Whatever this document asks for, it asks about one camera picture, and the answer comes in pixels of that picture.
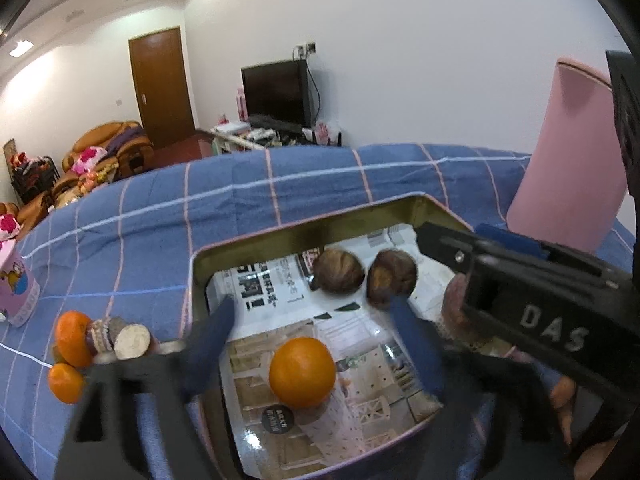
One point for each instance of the pink cartoon mug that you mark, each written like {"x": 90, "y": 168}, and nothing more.
{"x": 19, "y": 290}

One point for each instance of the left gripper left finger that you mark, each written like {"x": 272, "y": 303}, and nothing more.
{"x": 102, "y": 440}

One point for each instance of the brown wooden door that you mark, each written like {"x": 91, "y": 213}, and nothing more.
{"x": 159, "y": 75}

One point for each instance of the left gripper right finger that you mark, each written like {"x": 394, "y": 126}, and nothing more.
{"x": 495, "y": 423}

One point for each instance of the blue plaid tablecloth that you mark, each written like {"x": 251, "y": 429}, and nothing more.
{"x": 125, "y": 249}

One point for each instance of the dark brown passion fruit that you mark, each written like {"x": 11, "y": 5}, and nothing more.
{"x": 337, "y": 272}

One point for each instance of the pink electric kettle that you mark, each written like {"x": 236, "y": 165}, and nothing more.
{"x": 575, "y": 180}

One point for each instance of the white tv stand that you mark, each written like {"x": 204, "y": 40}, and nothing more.
{"x": 233, "y": 137}

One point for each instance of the pink floral cushion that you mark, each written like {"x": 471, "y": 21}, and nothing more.
{"x": 88, "y": 160}

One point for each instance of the brown leather armchair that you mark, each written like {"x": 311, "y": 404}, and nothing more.
{"x": 126, "y": 142}

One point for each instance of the small orange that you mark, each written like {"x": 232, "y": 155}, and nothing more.
{"x": 66, "y": 383}

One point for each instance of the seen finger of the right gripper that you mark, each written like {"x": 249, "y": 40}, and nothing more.
{"x": 511, "y": 241}

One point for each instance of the large orange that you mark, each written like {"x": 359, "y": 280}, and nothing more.
{"x": 71, "y": 338}

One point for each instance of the black television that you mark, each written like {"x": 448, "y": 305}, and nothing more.
{"x": 278, "y": 92}

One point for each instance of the pink tin box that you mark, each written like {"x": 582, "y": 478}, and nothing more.
{"x": 374, "y": 421}

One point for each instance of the brown leather sofa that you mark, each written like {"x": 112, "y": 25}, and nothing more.
{"x": 30, "y": 215}

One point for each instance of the person's right hand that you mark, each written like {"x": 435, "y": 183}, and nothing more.
{"x": 561, "y": 395}

